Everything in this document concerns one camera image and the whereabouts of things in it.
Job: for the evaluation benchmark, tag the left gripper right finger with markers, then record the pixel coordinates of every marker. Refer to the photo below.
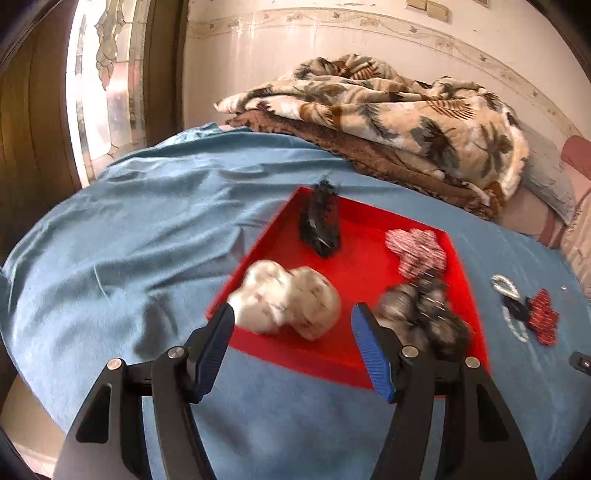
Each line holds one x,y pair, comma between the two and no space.
480,439

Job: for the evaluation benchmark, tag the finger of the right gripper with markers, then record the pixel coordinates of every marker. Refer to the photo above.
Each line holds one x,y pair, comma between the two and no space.
581,362

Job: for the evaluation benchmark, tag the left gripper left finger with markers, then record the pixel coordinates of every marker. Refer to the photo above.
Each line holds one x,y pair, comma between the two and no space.
107,439

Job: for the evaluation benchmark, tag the red polka dot scrunchie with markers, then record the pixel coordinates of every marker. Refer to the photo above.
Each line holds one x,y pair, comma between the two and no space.
543,320

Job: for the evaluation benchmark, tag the striped pink cushion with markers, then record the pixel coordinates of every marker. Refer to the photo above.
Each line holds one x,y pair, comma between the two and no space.
576,245

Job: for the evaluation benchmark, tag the grey black fluffy scrunchie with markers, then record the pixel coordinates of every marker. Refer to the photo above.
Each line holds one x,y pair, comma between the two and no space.
420,314

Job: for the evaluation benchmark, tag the blue bed sheet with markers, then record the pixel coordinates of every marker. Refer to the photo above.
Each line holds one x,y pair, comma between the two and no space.
126,267

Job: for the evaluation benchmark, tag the brown ruffled blanket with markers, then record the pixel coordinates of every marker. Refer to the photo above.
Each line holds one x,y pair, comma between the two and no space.
378,161

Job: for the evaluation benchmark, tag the grey pillow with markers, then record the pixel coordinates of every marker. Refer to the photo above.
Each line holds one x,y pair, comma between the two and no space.
544,175

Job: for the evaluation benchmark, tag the red white striped scrunchie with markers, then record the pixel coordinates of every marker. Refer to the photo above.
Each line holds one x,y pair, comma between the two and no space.
418,250

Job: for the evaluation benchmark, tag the pink bed headboard cushion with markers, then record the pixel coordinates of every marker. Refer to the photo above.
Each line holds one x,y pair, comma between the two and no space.
576,152

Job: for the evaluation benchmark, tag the red tray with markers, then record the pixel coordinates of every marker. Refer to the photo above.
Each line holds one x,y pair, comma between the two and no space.
361,270

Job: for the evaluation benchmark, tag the white dotted scrunchie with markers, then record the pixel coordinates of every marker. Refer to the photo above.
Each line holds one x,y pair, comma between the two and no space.
272,297

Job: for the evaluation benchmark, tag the leaf pattern blanket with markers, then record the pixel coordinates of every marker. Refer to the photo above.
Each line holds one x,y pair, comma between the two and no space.
450,128

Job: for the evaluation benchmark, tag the black hair claw clip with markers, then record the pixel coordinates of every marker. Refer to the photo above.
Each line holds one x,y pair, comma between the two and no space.
319,219

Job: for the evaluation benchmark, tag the stained glass window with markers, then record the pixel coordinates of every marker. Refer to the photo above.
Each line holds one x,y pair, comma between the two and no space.
104,83

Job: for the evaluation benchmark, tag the beige wall switch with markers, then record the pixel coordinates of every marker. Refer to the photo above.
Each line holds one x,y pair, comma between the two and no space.
432,9

